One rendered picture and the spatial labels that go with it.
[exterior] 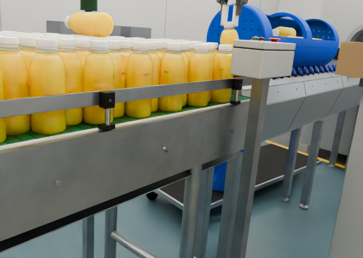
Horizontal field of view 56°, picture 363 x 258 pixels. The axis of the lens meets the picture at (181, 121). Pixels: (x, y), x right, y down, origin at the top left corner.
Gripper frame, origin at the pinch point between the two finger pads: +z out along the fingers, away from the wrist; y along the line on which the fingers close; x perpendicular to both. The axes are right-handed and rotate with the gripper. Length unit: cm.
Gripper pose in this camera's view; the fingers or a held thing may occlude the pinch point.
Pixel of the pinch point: (230, 15)
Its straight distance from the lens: 124.3
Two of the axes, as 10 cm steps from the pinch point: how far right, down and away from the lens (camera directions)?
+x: -6.6, 1.4, -7.3
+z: -0.8, 9.6, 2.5
